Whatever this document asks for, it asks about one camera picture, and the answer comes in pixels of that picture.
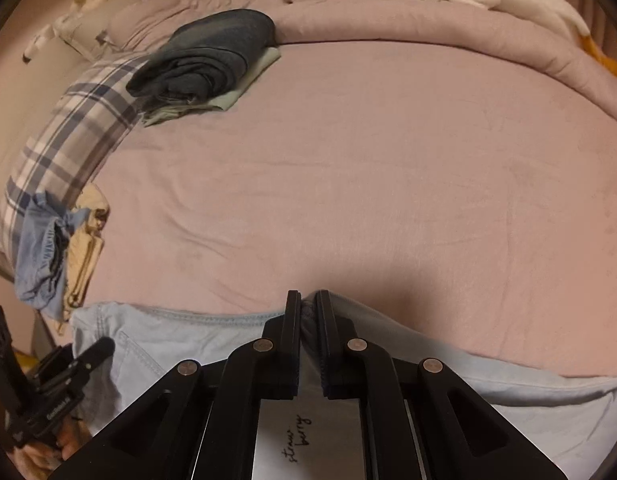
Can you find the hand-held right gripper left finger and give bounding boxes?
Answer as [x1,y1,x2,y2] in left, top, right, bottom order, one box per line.
[48,290,302,480]

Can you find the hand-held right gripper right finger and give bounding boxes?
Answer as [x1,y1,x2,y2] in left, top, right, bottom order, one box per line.
[315,290,565,480]

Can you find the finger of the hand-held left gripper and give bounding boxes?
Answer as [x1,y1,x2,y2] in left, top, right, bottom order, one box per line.
[71,337,116,378]

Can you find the light blue pants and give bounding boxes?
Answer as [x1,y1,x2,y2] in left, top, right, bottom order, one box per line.
[71,289,617,480]

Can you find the person's left hand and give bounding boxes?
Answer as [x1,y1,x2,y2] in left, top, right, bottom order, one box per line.
[17,410,85,477]

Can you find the beige cloth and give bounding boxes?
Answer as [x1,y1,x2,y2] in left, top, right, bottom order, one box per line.
[62,182,112,322]

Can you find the crumpled blue cloth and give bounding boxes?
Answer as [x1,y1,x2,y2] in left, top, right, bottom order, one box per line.
[15,192,92,322]

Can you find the bed with pink sheet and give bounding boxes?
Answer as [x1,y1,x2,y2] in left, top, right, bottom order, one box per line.
[63,40,617,381]

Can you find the plaid pillow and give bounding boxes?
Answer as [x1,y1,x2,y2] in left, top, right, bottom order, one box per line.
[0,54,150,282]

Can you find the folded light green cloth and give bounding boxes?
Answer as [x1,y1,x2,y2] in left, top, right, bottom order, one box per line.
[141,47,282,128]

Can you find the folded dark blue garment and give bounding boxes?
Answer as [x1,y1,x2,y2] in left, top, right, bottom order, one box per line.
[125,9,277,102]

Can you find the pink duvet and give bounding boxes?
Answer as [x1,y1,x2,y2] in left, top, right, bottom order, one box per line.
[107,0,617,129]

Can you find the beige pillow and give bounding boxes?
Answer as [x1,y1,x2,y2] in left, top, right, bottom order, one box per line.
[53,0,142,61]

